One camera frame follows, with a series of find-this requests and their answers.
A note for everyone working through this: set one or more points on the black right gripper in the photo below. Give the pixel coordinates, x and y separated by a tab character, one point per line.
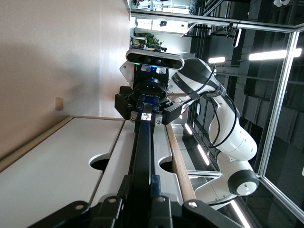
149	86

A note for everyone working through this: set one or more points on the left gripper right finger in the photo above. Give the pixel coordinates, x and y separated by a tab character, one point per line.
171	213

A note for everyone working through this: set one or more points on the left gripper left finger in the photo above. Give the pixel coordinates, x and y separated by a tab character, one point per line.
111	211

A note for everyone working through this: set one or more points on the white-fronted wooden drawer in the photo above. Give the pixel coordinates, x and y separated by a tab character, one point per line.
163	147

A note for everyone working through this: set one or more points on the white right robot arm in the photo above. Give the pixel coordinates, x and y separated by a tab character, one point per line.
232	140

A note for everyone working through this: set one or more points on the white wrist mounting plate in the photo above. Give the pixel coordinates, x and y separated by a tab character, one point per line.
127	71

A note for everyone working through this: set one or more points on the short white tube light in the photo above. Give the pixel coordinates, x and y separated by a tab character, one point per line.
188	129
216	59
241	213
203	154

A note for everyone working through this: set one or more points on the green leafy plant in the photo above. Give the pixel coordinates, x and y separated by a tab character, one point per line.
150	40

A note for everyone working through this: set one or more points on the white oblong hanging device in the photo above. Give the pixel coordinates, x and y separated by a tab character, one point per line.
237	38

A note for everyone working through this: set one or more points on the long white tube light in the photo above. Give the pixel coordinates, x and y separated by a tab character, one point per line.
273	54

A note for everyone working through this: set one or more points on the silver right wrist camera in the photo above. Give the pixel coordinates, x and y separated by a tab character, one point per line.
154	59

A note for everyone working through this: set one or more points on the aluminium enclosure beam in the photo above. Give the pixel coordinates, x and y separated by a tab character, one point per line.
213	21

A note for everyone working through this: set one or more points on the aluminium enclosure post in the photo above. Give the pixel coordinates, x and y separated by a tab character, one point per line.
278	104

